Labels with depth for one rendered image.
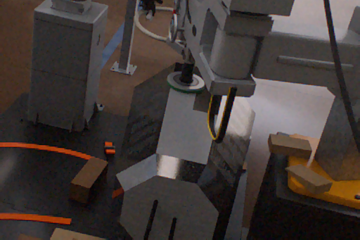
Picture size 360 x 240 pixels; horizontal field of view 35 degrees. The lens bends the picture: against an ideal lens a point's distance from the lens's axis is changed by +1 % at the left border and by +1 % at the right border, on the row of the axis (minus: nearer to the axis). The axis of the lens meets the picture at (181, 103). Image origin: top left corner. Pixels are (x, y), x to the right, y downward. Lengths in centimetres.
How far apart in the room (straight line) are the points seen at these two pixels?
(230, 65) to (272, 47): 18
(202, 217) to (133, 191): 34
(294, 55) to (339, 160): 59
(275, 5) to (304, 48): 28
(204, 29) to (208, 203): 78
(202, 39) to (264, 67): 36
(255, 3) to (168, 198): 97
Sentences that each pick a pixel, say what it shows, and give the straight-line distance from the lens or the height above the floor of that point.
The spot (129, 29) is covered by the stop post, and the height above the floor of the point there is 40.
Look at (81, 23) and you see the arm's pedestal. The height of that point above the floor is 83.
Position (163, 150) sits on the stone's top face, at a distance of 255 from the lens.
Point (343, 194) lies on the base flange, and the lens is 267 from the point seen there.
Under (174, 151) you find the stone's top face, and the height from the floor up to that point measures 80.
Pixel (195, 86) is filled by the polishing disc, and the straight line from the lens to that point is 312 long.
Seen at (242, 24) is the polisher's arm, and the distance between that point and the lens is 225.
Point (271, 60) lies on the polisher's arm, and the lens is 235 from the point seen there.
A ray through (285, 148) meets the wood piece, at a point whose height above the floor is 82.
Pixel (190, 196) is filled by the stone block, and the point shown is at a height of 68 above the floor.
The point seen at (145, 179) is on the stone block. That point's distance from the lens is 251.
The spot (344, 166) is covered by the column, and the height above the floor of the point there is 87.
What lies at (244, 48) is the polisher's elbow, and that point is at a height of 137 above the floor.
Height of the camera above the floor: 220
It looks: 28 degrees down
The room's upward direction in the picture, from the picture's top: 12 degrees clockwise
